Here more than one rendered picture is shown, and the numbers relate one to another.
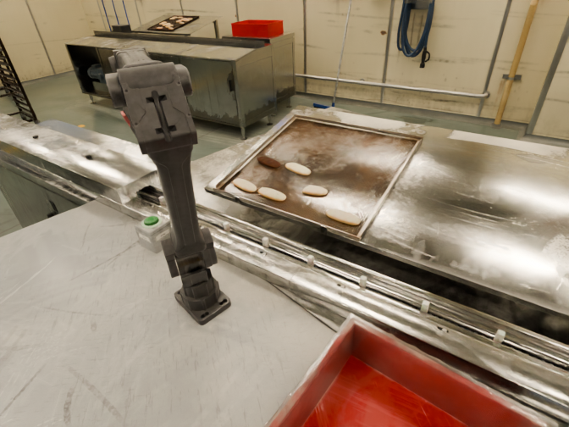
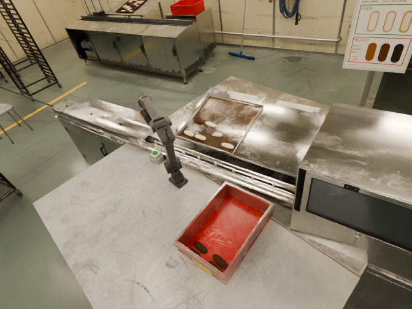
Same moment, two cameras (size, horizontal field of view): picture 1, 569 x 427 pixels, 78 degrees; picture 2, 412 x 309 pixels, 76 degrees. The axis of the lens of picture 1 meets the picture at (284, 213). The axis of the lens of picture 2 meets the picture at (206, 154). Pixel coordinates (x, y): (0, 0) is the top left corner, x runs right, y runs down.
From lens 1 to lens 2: 0.92 m
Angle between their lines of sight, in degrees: 9
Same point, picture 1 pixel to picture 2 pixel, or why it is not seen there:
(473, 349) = (263, 189)
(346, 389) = (225, 203)
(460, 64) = (321, 20)
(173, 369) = (172, 202)
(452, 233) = (267, 149)
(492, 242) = (279, 152)
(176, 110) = (169, 133)
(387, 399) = (236, 205)
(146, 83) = (161, 126)
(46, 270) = (119, 174)
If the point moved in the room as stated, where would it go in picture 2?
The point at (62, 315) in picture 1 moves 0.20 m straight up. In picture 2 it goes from (131, 189) to (121, 168)
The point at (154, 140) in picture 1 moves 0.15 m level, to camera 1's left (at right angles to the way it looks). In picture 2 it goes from (165, 141) to (137, 146)
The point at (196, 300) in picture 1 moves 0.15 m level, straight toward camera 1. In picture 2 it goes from (176, 180) to (184, 196)
